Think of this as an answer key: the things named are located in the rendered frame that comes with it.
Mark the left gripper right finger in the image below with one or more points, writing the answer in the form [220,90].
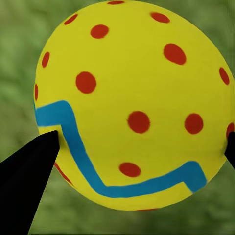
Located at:
[230,151]

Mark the easter egg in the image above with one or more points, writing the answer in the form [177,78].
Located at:
[143,103]

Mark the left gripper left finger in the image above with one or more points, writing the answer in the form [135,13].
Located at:
[23,177]

